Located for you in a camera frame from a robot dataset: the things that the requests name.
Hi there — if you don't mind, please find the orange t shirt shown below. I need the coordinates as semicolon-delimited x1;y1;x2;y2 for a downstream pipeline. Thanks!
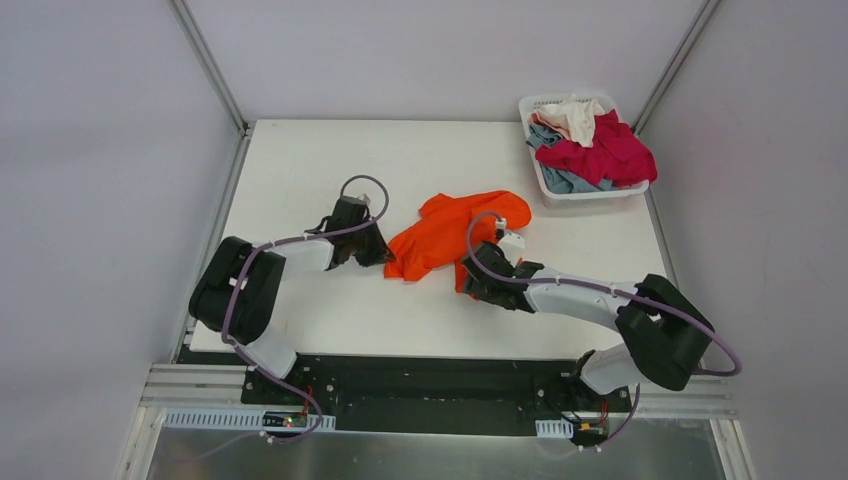
383;190;532;293

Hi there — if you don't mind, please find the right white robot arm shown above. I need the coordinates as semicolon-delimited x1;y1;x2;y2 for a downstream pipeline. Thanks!
461;241;714;410

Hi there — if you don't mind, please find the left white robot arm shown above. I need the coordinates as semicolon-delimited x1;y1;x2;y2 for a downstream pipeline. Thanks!
188;195;395;405

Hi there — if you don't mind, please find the grey blue t shirt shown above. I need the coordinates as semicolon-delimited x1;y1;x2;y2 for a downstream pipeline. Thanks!
526;123;614;194

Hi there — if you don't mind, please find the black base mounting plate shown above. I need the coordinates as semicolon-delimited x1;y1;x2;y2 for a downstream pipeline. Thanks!
241;354;632;436

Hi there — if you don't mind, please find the magenta t shirt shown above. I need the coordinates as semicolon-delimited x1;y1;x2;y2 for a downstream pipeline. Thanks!
534;109;658;188

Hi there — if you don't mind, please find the cream white t shirt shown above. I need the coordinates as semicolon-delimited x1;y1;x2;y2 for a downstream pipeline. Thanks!
532;94;606;148

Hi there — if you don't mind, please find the white plastic laundry basket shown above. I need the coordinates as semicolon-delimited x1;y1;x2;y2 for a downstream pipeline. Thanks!
518;91;657;208

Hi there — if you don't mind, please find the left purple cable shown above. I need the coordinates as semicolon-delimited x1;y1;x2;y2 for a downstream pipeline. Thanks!
221;174;391;445

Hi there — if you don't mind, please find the purple cable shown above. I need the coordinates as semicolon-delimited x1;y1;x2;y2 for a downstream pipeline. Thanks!
465;211;744;452
221;174;391;445

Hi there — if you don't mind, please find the right white cable duct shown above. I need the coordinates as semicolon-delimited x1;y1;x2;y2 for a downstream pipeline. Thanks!
534;418;574;439

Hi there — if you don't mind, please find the white cable duct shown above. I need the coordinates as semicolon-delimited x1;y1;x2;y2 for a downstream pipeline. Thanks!
534;418;574;439
163;408;337;433

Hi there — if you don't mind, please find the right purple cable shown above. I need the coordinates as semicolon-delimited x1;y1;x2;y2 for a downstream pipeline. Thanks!
465;211;744;452

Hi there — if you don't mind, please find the front aluminium rail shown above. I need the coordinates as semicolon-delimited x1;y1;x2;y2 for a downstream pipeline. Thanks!
141;364;738;420

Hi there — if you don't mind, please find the left white cable duct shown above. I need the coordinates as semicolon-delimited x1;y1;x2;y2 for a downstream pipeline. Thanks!
163;408;337;433

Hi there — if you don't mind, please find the left aluminium frame post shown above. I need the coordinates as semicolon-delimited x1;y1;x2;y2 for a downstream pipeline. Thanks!
167;0;249;137

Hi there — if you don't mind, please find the aluminium frame post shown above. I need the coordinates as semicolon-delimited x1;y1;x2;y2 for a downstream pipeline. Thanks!
631;0;723;136
167;0;249;137

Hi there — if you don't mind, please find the right aluminium frame post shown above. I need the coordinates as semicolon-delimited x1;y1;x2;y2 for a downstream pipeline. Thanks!
631;0;723;136

